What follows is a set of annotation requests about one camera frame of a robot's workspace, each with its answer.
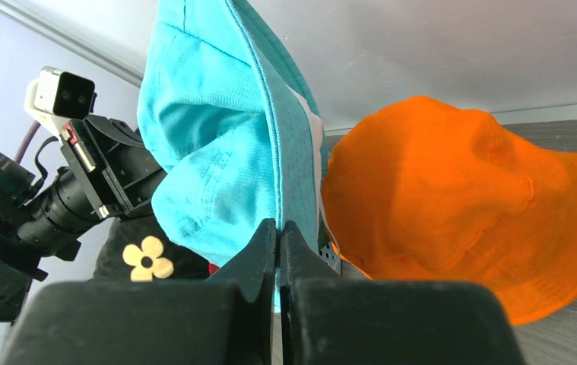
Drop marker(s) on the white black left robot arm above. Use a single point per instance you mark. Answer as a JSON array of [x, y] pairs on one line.
[[19, 264]]

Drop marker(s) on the orange bucket hat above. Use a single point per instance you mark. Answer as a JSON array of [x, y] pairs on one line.
[[422, 190]]

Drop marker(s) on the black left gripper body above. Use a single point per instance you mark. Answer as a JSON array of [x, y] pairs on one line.
[[109, 173]]

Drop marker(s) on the cyan bucket hat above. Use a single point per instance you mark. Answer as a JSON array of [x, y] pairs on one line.
[[224, 109]]

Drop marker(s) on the black floral blanket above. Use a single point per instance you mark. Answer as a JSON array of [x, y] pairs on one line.
[[137, 250]]

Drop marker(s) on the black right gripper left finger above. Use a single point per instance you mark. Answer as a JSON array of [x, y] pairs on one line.
[[225, 319]]

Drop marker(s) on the dark red bucket hat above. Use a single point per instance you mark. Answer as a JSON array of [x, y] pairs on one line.
[[212, 268]]

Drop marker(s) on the light blue plastic basket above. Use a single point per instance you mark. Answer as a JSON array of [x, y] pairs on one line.
[[329, 256]]

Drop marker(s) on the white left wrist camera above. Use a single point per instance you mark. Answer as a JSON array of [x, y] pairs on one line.
[[58, 96]]

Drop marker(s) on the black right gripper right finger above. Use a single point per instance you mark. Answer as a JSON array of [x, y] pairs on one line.
[[328, 319]]

